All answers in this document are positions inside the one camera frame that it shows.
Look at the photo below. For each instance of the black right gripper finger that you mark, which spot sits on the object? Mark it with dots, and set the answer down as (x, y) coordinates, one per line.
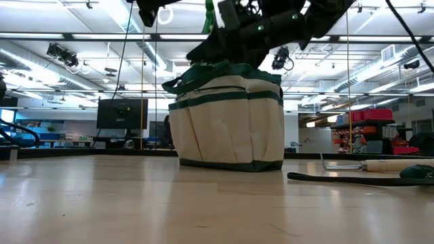
(213, 51)

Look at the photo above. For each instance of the beige canvas gardening bag green trim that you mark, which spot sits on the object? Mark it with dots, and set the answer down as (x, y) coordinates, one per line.
(230, 132)

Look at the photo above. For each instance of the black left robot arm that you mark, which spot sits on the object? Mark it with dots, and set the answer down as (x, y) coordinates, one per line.
(149, 10)

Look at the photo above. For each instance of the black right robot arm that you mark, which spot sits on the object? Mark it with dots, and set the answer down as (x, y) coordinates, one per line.
(329, 17)

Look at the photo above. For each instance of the black flat garden tool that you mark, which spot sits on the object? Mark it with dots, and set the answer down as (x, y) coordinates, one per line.
(339, 179)

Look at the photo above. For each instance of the person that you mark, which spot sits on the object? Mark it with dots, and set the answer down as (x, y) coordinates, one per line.
(166, 133)

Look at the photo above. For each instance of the black computer monitor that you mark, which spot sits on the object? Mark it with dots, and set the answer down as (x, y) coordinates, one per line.
(122, 113)

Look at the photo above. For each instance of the shelf with red bins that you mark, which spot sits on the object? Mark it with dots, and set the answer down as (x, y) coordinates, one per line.
(369, 117)

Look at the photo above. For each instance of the dark green rounded object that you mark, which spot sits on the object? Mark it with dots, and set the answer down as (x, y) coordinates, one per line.
(417, 171)

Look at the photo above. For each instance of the black camera on mount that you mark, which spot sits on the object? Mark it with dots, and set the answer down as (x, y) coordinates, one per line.
(64, 56)
(281, 59)

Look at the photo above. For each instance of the black overhead frame beam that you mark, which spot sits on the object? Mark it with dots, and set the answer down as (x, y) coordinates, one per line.
(101, 36)

